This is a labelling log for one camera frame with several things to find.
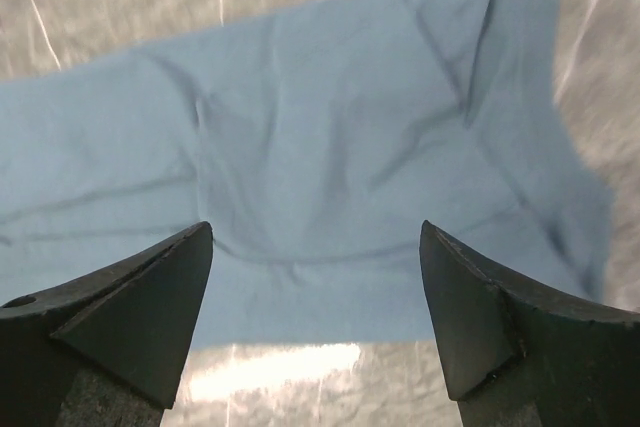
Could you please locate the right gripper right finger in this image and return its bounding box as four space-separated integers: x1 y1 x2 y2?
419 222 639 427

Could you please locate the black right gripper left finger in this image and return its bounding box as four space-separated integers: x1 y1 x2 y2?
1 222 213 426

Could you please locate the grey-blue t shirt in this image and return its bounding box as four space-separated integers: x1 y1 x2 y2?
1 0 611 348

